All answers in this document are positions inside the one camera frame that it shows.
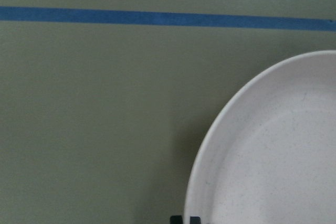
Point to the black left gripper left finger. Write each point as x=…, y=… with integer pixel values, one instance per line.
x=176, y=219

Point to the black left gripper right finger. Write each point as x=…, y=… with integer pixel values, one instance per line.
x=195, y=220

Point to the pink plate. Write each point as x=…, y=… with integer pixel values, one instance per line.
x=269, y=156

